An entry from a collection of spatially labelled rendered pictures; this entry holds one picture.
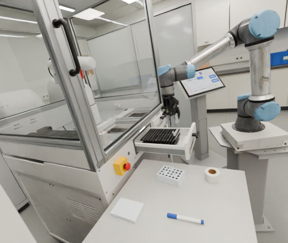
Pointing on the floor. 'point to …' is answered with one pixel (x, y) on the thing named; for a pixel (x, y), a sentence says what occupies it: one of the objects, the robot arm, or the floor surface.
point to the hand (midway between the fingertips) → (173, 124)
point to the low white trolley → (180, 209)
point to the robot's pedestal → (253, 183)
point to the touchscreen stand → (202, 138)
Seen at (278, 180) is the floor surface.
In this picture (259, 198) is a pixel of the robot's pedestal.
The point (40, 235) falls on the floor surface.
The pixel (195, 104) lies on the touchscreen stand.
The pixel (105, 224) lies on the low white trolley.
